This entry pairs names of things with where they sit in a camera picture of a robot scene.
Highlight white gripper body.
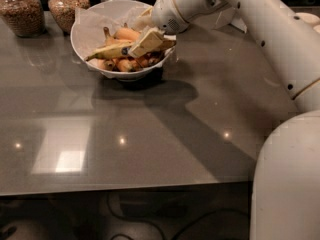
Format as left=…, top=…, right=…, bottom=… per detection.
left=151, top=0, right=189, bottom=35

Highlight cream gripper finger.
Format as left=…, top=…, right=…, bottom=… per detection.
left=132, top=7, right=153, bottom=31
left=128, top=27, right=164, bottom=58

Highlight long yellow-green banana with sticker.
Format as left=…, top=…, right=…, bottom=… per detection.
left=84, top=38, right=177, bottom=62

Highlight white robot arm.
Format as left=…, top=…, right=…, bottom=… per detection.
left=135, top=0, right=320, bottom=240

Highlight small orange banana top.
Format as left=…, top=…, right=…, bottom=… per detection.
left=114, top=25, right=140, bottom=41

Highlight white bowl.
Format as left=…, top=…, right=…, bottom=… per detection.
left=70, top=0, right=175, bottom=81

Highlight pile of small bananas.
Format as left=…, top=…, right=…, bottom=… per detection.
left=97, top=27, right=164, bottom=72

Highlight white paper liner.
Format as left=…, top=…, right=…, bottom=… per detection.
left=72, top=5, right=177, bottom=72

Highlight white folded card stand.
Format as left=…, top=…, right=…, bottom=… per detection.
left=214, top=8, right=248, bottom=33

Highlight glass jar of grains far-left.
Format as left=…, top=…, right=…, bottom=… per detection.
left=0, top=0, right=45, bottom=37

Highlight black cable under table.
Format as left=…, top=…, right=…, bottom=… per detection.
left=106, top=193, right=251, bottom=240

